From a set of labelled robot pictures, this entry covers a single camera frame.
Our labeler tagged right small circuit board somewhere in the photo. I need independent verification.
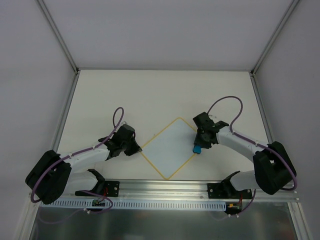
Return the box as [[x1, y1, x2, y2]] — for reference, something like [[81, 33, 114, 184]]
[[227, 201, 243, 211]]

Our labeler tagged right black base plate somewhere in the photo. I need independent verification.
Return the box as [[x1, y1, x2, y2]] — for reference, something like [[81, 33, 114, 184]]
[[207, 182, 253, 200]]

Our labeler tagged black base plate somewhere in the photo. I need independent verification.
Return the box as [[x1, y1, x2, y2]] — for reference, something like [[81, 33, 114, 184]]
[[207, 182, 253, 200], [102, 180, 120, 198]]

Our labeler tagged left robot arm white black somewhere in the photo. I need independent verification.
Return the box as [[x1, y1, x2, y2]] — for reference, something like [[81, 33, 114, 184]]
[[25, 124, 142, 205]]

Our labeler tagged blue bone-shaped eraser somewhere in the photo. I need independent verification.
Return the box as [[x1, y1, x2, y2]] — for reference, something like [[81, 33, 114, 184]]
[[192, 145, 202, 155]]

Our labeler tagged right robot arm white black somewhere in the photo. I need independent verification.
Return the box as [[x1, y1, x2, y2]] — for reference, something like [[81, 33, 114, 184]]
[[193, 118, 298, 198]]

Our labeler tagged right aluminium corner post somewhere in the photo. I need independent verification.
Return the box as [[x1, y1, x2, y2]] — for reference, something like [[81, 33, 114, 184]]
[[250, 0, 301, 77]]

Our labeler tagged left aluminium corner post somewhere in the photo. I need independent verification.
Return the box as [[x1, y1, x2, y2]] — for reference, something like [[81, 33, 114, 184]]
[[35, 0, 79, 74]]

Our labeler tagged left green circuit board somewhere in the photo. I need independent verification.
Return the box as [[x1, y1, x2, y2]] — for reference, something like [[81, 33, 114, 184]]
[[91, 199, 106, 207]]

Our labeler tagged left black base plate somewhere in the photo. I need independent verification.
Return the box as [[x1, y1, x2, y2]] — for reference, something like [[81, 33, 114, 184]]
[[102, 180, 120, 198]]

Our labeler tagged yellow-framed small whiteboard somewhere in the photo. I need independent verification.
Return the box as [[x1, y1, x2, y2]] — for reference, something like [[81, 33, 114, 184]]
[[141, 117, 196, 180]]

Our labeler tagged white slotted cable duct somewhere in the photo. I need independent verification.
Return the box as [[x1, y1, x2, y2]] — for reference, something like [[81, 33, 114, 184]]
[[40, 198, 227, 212]]

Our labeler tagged front aluminium mounting rail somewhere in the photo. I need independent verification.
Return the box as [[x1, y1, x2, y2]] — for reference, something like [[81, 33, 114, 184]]
[[39, 177, 300, 204]]

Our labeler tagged aluminium corner post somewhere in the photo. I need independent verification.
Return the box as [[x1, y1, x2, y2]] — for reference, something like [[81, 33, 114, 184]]
[[250, 0, 301, 77], [35, 0, 79, 74]]

